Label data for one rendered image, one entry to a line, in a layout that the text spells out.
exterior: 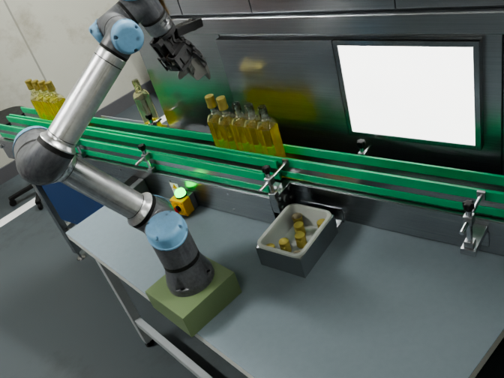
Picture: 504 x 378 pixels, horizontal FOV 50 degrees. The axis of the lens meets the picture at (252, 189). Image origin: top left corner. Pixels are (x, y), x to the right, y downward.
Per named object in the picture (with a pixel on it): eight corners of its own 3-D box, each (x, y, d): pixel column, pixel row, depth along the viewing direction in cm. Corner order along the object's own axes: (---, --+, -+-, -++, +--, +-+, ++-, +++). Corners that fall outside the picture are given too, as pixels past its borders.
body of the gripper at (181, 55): (167, 73, 158) (143, 42, 149) (181, 51, 161) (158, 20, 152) (186, 73, 154) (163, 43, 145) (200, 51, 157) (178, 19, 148)
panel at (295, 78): (484, 145, 160) (482, 36, 141) (481, 151, 158) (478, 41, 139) (244, 118, 213) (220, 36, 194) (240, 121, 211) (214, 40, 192)
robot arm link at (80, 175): (169, 253, 168) (4, 169, 137) (155, 232, 181) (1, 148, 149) (192, 223, 168) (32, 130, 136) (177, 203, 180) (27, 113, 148)
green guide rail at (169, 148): (282, 178, 190) (277, 160, 186) (280, 180, 189) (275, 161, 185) (14, 128, 293) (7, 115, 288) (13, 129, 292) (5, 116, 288)
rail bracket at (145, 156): (158, 171, 218) (146, 143, 210) (146, 181, 214) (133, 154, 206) (151, 169, 220) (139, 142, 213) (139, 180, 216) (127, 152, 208)
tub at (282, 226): (338, 231, 180) (334, 211, 175) (305, 277, 167) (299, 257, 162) (295, 220, 191) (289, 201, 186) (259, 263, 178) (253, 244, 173)
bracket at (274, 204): (295, 197, 191) (292, 181, 187) (282, 214, 185) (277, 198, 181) (287, 196, 193) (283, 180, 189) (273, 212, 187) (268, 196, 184)
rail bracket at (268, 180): (294, 178, 188) (286, 148, 181) (268, 208, 178) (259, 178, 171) (286, 177, 190) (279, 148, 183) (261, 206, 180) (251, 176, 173)
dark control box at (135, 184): (151, 194, 229) (144, 178, 224) (139, 205, 225) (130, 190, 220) (138, 191, 234) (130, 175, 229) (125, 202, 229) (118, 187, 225)
